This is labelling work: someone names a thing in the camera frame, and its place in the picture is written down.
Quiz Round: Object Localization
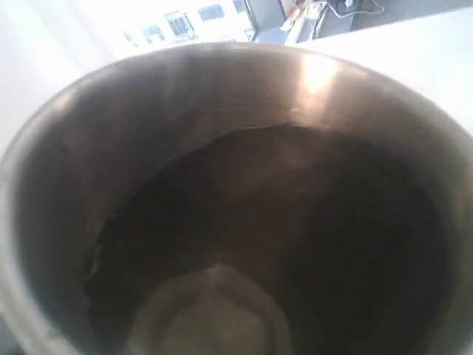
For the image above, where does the stainless steel cup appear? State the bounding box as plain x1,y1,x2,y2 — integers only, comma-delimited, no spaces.
1,43,472,354

